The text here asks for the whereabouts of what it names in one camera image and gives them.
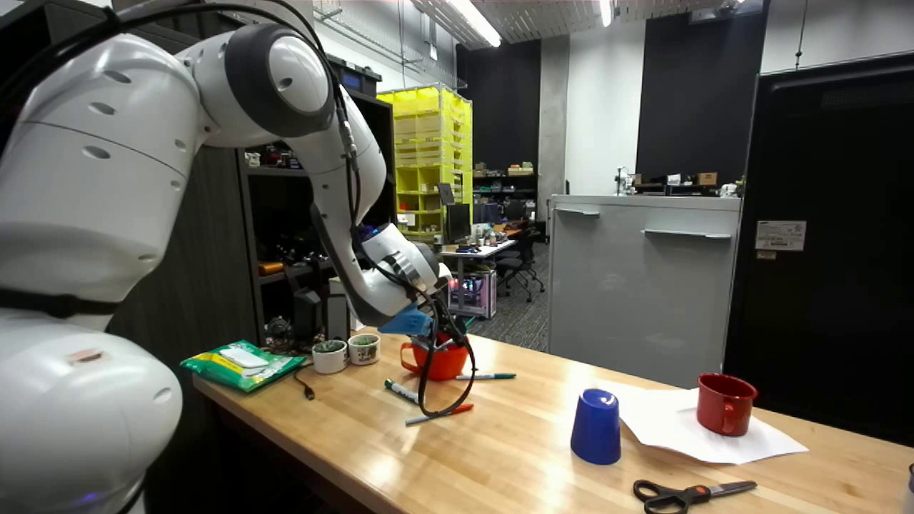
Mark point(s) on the orange cup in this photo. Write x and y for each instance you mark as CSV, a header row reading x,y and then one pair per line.
x,y
446,364

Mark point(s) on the green wet wipes packet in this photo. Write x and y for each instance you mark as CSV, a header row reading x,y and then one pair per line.
x,y
235,368

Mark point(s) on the cardboard box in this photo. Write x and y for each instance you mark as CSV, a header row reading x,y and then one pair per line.
x,y
707,178

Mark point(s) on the grey cabinet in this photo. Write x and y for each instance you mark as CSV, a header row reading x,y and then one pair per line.
x,y
643,300

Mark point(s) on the black speaker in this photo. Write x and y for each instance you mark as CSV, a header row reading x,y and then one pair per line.
x,y
307,314

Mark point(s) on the white pot with small plant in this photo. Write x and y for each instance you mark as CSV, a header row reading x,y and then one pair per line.
x,y
364,351
330,358

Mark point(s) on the white desk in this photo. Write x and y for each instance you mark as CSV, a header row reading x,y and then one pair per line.
x,y
480,251

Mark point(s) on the yellow bin rack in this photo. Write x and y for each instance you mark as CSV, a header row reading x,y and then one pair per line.
x,y
428,143

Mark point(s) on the white paper sheet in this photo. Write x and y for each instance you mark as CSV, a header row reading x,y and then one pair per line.
x,y
660,421

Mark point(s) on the ceiling light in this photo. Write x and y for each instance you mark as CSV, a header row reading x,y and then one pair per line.
x,y
475,21

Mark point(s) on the green pen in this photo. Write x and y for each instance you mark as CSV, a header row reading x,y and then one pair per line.
x,y
489,376

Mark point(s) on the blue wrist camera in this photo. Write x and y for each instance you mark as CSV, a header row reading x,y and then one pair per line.
x,y
408,323

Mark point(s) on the large black cabinet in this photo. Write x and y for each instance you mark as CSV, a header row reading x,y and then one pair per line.
x,y
828,321

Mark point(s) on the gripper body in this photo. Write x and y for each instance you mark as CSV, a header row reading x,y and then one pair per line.
x,y
444,314

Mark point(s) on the dark shelf unit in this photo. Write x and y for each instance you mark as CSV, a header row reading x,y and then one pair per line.
x,y
282,214

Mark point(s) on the monitor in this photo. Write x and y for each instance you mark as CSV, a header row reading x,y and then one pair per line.
x,y
457,223

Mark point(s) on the white marker with green cap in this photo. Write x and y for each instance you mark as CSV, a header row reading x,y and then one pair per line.
x,y
400,390

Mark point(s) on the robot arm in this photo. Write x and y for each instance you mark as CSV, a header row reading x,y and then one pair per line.
x,y
93,185

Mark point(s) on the office chair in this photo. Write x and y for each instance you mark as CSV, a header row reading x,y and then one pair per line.
x,y
518,264

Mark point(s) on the blue plastic cup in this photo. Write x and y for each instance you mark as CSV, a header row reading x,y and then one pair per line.
x,y
596,428

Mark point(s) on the black and orange scissors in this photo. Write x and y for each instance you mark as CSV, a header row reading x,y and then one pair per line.
x,y
685,494

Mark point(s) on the red pen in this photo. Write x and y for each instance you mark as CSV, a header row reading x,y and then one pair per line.
x,y
457,410

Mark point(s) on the red mug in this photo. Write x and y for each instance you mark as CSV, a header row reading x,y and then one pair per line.
x,y
722,410

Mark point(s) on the grey box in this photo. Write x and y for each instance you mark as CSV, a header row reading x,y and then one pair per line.
x,y
337,318

